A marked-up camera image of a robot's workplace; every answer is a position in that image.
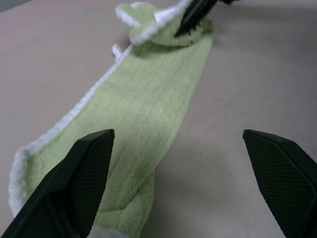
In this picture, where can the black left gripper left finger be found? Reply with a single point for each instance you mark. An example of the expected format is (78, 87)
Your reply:
(74, 183)

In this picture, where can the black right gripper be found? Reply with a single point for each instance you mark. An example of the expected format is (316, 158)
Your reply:
(229, 1)

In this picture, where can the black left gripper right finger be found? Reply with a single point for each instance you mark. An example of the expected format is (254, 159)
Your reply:
(287, 183)

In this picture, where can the green towel with white trim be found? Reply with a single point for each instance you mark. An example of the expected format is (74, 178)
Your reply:
(138, 99)

